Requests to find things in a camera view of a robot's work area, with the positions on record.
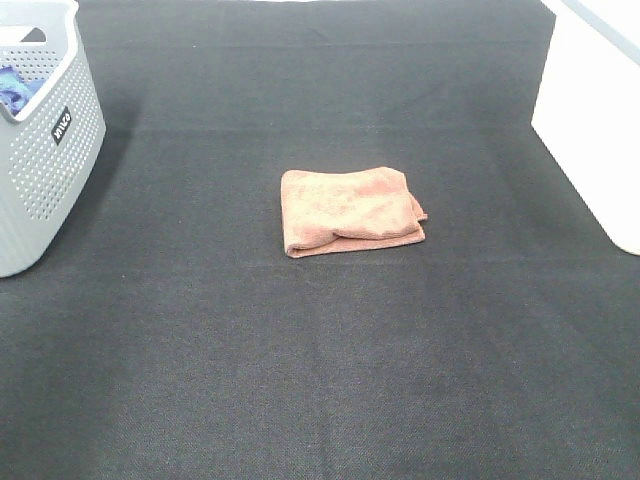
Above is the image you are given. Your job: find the brown microfibre towel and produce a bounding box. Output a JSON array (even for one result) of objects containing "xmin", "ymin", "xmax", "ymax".
[{"xmin": 280, "ymin": 167, "xmax": 428, "ymax": 258}]

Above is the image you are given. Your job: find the black brand label on basket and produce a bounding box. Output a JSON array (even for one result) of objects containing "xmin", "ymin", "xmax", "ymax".
[{"xmin": 51, "ymin": 106, "xmax": 72, "ymax": 145}]

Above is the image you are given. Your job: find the grey perforated laundry basket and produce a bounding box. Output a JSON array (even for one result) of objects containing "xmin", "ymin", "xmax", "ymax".
[{"xmin": 1, "ymin": 1, "xmax": 106, "ymax": 277}]

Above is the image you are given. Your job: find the white ribbed storage bin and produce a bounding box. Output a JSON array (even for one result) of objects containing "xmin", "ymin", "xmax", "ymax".
[{"xmin": 531, "ymin": 1, "xmax": 639, "ymax": 255}]

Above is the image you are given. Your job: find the blue cloth in basket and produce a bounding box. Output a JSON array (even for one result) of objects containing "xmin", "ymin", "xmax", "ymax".
[{"xmin": 1, "ymin": 66, "xmax": 44, "ymax": 116}]

